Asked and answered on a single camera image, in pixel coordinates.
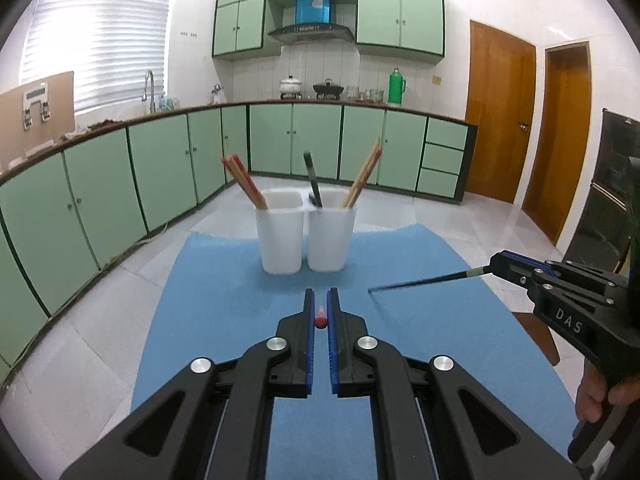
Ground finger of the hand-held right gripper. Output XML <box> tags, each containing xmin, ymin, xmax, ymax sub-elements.
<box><xmin>488</xmin><ymin>262</ymin><xmax>619</xmax><ymax>307</ymax></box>
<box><xmin>492</xmin><ymin>250</ymin><xmax>629</xmax><ymax>287</ymax></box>

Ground steel range hood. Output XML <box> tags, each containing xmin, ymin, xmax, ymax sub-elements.
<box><xmin>267</xmin><ymin>22</ymin><xmax>355</xmax><ymax>45</ymax></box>

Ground green kitchen cabinets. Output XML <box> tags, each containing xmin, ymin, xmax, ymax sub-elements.
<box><xmin>0</xmin><ymin>101</ymin><xmax>478</xmax><ymax>386</ymax></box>
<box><xmin>212</xmin><ymin>0</ymin><xmax>446</xmax><ymax>65</ymax></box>

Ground blue table mat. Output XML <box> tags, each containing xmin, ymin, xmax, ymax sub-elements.
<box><xmin>131</xmin><ymin>224</ymin><xmax>581</xmax><ymax>480</ymax></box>

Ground green upper kitchen cabinets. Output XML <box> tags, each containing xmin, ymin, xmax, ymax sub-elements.
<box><xmin>212</xmin><ymin>0</ymin><xmax>446</xmax><ymax>65</ymax></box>

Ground brown cardboard board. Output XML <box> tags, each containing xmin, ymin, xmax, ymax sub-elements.
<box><xmin>0</xmin><ymin>71</ymin><xmax>76</xmax><ymax>173</ymax></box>

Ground plain wooden door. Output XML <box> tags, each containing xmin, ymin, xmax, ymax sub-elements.
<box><xmin>521</xmin><ymin>40</ymin><xmax>593</xmax><ymax>247</ymax></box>

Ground wooden door with handle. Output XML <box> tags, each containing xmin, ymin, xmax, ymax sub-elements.
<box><xmin>465</xmin><ymin>20</ymin><xmax>537</xmax><ymax>205</ymax></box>

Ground black wok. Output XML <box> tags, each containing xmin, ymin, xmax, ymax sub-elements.
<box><xmin>312</xmin><ymin>79</ymin><xmax>346</xmax><ymax>100</ymax></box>

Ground green lower kitchen cabinets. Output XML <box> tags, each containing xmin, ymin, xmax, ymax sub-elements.
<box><xmin>0</xmin><ymin>101</ymin><xmax>478</xmax><ymax>386</ymax></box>

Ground black chopstick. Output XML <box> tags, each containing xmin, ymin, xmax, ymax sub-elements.
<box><xmin>366</xmin><ymin>266</ymin><xmax>493</xmax><ymax>293</ymax></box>
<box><xmin>303</xmin><ymin>151</ymin><xmax>324</xmax><ymax>208</ymax></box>

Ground white double utensil holder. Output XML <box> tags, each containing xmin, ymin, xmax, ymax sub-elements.
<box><xmin>255</xmin><ymin>187</ymin><xmax>358</xmax><ymax>276</ymax></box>

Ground plain wooden chopstick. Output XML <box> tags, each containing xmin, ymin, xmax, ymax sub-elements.
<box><xmin>342</xmin><ymin>137</ymin><xmax>381</xmax><ymax>209</ymax></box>
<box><xmin>347</xmin><ymin>142</ymin><xmax>385</xmax><ymax>209</ymax></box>

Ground blue box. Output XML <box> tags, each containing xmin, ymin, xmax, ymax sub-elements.
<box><xmin>295</xmin><ymin>0</ymin><xmax>335</xmax><ymax>25</ymax></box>

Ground white window blinds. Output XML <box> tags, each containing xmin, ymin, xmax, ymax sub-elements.
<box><xmin>19</xmin><ymin>0</ymin><xmax>178</xmax><ymax>113</ymax></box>

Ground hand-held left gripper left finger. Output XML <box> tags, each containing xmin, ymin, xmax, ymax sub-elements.
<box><xmin>60</xmin><ymin>288</ymin><xmax>317</xmax><ymax>480</ymax></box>

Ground thin red-handled wooden chopstick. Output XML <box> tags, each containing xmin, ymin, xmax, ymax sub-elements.
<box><xmin>221</xmin><ymin>156</ymin><xmax>265</xmax><ymax>210</ymax></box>

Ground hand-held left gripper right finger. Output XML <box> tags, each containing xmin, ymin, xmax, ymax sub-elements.
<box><xmin>326</xmin><ymin>287</ymin><xmax>583</xmax><ymax>480</ymax></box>

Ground person's right hand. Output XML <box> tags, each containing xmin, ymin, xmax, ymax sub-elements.
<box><xmin>575</xmin><ymin>366</ymin><xmax>640</xmax><ymax>423</ymax></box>

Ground chrome sink faucet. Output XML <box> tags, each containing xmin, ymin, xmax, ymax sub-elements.
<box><xmin>143</xmin><ymin>70</ymin><xmax>157</xmax><ymax>115</ymax></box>

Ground green thermos jug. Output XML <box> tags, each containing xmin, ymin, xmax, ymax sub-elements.
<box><xmin>389</xmin><ymin>68</ymin><xmax>407</xmax><ymax>106</ymax></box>

